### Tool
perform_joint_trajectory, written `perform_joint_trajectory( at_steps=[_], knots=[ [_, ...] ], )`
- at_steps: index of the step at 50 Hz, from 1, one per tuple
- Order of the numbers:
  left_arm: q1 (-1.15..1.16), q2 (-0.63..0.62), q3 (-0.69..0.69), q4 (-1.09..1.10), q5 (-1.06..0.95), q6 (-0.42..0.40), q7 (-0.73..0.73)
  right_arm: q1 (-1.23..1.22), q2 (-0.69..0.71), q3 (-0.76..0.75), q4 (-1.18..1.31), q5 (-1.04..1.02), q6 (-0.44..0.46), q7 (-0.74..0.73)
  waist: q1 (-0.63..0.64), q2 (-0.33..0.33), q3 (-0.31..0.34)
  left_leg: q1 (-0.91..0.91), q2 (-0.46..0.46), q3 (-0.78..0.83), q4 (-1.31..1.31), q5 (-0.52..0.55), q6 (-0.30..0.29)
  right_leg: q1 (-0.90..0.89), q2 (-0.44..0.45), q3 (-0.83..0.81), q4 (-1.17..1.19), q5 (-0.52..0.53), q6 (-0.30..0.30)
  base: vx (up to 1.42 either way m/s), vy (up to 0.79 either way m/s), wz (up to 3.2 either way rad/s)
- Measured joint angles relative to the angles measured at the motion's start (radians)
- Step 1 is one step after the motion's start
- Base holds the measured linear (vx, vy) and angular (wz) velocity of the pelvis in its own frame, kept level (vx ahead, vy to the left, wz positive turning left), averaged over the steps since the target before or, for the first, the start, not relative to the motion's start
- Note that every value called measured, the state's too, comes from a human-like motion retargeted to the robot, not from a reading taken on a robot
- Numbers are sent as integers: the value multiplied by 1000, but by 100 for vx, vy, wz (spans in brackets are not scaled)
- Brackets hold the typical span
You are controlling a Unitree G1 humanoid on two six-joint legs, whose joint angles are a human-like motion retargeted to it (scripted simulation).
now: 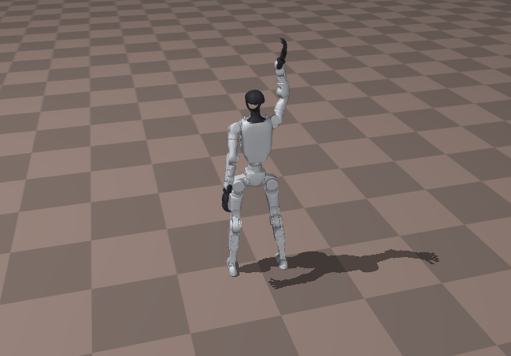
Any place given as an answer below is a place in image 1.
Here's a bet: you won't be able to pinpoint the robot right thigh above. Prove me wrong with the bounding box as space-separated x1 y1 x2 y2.
263 173 280 228

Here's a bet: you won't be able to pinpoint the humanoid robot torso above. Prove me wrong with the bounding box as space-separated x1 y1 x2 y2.
240 114 273 187

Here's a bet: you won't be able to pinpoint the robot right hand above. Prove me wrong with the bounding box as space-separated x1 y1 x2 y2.
276 38 287 69

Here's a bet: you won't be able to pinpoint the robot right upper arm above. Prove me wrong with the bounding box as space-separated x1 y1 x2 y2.
270 87 290 129

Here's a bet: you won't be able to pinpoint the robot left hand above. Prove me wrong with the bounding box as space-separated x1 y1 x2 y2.
222 184 232 212

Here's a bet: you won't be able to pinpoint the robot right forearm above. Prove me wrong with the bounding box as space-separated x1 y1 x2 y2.
275 61 290 97

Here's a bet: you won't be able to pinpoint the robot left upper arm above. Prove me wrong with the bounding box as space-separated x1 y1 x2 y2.
228 121 242 163

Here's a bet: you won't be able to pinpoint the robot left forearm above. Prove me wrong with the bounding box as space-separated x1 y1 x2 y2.
224 153 236 190

